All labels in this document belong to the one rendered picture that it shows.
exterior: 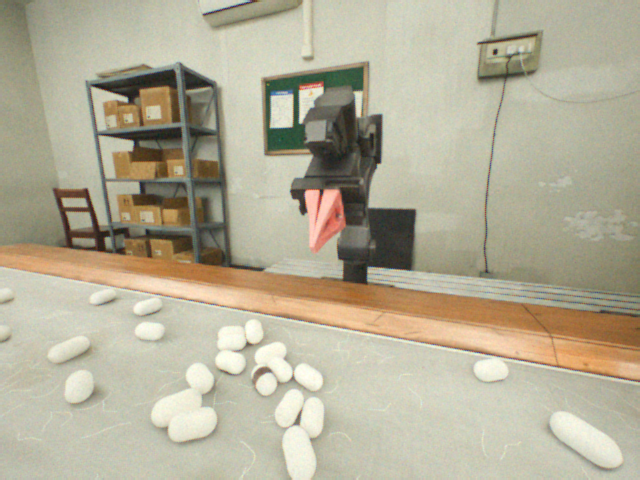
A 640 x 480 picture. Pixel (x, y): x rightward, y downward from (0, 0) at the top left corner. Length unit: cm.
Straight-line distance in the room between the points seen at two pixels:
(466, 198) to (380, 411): 206
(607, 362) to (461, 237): 191
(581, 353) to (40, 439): 50
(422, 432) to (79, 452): 26
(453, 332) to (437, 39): 222
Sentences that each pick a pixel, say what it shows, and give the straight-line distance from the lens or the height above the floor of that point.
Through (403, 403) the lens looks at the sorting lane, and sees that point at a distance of 29.
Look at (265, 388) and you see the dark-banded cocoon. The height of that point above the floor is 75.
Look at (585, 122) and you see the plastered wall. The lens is 246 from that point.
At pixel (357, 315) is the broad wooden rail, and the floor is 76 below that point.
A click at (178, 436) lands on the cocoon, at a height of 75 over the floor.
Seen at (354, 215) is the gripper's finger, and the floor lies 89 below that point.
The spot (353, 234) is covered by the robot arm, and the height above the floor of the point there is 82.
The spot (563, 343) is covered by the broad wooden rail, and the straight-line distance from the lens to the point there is 41.
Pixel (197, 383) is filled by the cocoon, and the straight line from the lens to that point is 29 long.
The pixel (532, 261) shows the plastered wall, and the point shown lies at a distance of 243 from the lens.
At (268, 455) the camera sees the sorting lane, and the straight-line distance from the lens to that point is 25.
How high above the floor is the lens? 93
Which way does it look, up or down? 12 degrees down
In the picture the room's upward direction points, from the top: straight up
